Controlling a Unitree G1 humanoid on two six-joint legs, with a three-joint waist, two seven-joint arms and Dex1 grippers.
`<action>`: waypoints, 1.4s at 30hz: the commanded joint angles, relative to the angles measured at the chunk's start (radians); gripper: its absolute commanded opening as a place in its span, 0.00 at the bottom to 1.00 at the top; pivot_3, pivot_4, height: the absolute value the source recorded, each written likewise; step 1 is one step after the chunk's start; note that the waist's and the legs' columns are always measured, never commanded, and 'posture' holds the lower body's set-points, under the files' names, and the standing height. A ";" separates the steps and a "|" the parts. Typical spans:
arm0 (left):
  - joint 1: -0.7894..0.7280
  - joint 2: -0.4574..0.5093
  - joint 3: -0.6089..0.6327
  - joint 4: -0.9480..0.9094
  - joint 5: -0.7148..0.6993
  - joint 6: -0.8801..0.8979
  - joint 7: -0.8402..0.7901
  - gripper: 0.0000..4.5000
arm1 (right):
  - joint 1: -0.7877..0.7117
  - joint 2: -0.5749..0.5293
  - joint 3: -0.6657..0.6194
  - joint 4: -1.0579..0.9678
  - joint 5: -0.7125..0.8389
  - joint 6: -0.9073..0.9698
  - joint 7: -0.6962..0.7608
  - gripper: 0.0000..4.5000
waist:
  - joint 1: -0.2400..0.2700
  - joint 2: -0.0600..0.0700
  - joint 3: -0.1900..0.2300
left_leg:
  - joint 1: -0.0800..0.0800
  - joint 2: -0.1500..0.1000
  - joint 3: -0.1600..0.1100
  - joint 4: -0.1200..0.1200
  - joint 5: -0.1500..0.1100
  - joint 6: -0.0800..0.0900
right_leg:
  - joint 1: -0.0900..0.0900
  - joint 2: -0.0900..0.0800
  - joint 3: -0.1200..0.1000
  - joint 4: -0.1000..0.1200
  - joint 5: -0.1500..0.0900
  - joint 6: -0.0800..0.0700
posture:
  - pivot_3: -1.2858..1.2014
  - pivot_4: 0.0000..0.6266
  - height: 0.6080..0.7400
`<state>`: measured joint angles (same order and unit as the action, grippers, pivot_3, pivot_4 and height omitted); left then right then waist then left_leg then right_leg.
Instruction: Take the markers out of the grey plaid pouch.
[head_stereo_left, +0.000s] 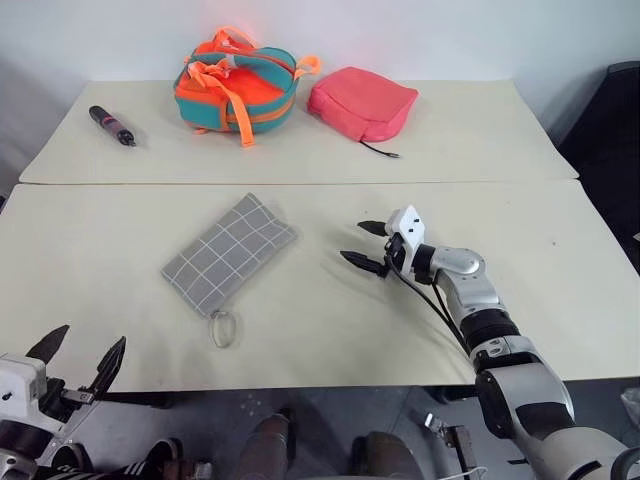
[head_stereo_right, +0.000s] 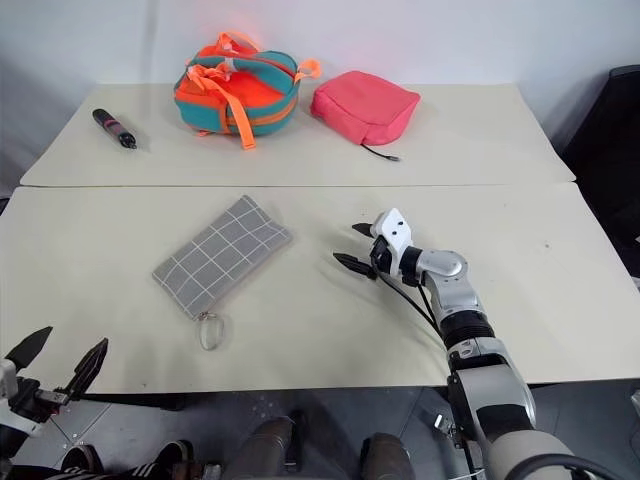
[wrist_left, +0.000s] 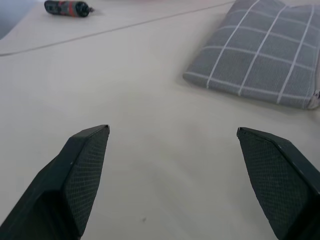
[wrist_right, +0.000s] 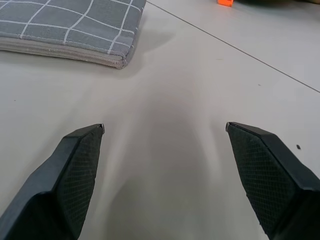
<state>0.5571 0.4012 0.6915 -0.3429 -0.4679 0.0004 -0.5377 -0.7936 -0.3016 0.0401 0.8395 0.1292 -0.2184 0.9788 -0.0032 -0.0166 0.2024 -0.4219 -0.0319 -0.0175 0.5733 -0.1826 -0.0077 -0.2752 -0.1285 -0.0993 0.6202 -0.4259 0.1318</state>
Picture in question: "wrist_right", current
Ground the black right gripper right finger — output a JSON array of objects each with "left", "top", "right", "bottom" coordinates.
[{"left": 225, "top": 121, "right": 320, "bottom": 240}]

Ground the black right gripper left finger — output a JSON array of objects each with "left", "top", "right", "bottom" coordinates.
[{"left": 0, "top": 123, "right": 106, "bottom": 240}]

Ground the grey checked cloth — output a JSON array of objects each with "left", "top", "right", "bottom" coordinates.
[{"left": 0, "top": 0, "right": 147, "bottom": 70}]

